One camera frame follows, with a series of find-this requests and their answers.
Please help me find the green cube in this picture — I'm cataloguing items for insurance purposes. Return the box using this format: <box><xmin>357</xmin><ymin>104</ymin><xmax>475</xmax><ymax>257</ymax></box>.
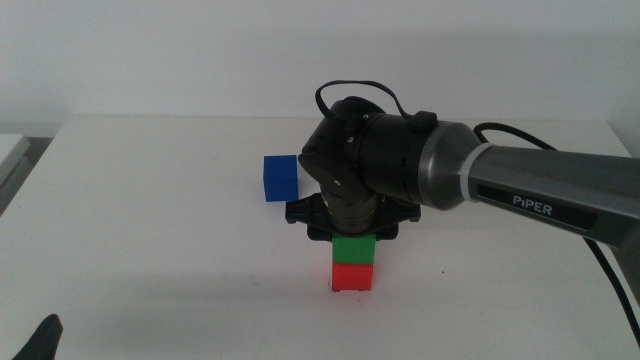
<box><xmin>331</xmin><ymin>233</ymin><xmax>377</xmax><ymax>266</ymax></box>

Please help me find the blue cube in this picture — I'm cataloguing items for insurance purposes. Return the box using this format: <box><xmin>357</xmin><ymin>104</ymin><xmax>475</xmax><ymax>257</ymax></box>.
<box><xmin>262</xmin><ymin>154</ymin><xmax>300</xmax><ymax>203</ymax></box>

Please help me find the red cube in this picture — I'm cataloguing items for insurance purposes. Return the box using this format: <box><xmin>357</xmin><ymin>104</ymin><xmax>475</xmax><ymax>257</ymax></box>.
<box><xmin>331</xmin><ymin>263</ymin><xmax>374</xmax><ymax>292</ymax></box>

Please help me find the black looped wrist cable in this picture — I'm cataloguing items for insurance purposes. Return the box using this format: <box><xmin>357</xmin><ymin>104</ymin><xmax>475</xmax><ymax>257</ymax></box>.
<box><xmin>314</xmin><ymin>79</ymin><xmax>437</xmax><ymax>132</ymax></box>

